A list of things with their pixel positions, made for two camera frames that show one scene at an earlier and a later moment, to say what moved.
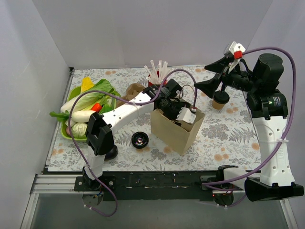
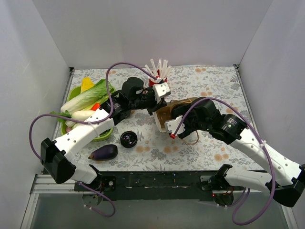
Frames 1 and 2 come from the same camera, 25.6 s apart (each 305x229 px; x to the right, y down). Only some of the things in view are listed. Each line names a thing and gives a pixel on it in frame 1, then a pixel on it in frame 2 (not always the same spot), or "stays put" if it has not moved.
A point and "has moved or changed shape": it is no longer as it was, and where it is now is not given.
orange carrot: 96,107 stays put
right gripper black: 222,74 -> 176,114
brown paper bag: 180,138 has moved or changed shape
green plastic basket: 74,92 stays put
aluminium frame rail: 58,184 stays put
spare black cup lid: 139,140 -> 128,139
